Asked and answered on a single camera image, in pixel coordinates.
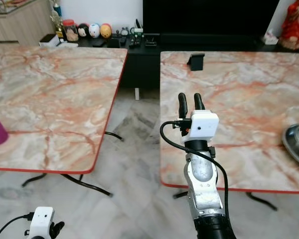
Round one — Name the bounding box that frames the small white box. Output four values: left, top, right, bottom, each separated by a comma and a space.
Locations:
40, 34, 60, 47

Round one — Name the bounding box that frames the green and white mug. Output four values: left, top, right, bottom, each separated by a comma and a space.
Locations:
130, 19, 144, 48

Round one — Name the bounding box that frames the red seated figurine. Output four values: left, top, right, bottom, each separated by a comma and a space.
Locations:
278, 0, 299, 50

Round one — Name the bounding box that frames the black egg-shaped figure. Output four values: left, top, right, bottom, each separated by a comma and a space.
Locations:
77, 23, 89, 38

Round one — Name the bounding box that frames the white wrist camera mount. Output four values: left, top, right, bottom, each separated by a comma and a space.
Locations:
189, 111, 219, 141
30, 207, 54, 239

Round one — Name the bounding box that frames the light wooden cabinet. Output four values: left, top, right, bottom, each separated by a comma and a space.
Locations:
0, 0, 55, 45

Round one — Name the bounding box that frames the yellow egg-shaped figure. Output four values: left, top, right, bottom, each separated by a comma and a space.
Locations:
100, 23, 112, 39

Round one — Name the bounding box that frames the black television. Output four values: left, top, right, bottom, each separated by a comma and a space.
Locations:
142, 0, 281, 36

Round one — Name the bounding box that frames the golden trophy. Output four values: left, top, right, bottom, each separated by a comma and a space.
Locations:
51, 0, 64, 38

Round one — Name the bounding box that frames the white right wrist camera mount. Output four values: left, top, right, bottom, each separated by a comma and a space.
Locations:
189, 111, 219, 141

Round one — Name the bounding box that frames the small white ornament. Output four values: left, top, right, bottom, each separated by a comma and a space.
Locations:
263, 29, 279, 44

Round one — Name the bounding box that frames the white egg-shaped figure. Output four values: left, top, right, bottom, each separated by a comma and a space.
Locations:
89, 23, 101, 39

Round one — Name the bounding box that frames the glass jar with red lid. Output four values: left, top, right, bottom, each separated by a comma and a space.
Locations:
62, 19, 78, 42

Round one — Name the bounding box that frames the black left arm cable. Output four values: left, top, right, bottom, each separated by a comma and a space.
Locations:
0, 213, 34, 239

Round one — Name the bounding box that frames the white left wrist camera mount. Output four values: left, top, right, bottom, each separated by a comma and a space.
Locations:
30, 207, 54, 239

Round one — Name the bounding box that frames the steel bowl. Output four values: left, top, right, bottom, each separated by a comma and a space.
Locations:
282, 124, 299, 170

